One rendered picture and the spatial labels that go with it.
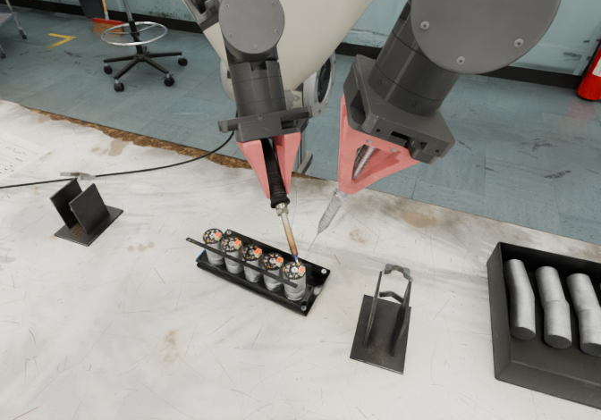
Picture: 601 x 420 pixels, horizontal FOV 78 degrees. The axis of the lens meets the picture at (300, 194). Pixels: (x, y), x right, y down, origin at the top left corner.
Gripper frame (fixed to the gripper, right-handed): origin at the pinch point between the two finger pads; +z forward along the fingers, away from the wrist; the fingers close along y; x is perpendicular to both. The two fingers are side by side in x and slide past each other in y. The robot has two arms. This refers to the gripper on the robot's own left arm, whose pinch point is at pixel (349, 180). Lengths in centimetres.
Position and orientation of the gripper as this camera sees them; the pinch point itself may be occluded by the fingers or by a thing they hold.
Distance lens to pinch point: 34.1
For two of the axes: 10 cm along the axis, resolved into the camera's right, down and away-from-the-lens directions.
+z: -3.5, 6.9, 6.3
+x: 9.4, 2.7, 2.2
